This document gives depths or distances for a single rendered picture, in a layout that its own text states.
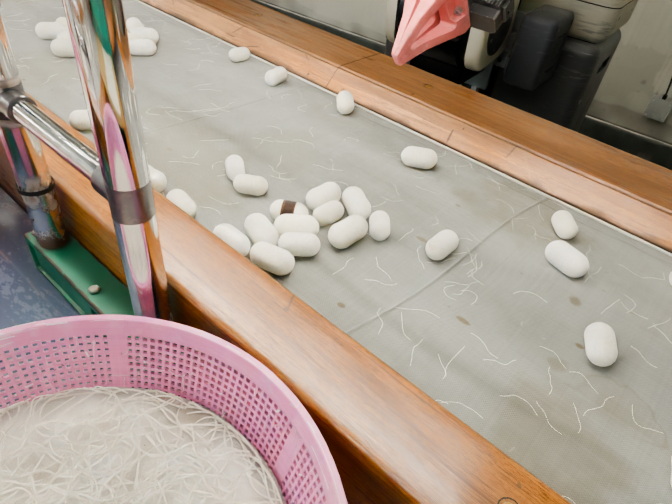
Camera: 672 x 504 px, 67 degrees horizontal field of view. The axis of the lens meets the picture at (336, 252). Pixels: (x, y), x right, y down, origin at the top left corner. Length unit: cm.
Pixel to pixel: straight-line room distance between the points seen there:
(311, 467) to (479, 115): 45
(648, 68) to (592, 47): 118
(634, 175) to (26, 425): 55
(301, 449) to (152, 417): 9
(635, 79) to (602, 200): 197
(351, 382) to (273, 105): 41
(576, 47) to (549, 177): 78
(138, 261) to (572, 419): 28
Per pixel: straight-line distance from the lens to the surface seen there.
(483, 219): 49
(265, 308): 33
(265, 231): 39
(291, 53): 74
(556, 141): 61
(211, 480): 31
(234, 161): 48
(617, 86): 253
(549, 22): 116
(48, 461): 33
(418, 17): 46
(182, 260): 36
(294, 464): 29
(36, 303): 49
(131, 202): 29
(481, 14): 50
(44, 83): 70
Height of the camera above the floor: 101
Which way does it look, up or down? 41 degrees down
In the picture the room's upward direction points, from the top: 8 degrees clockwise
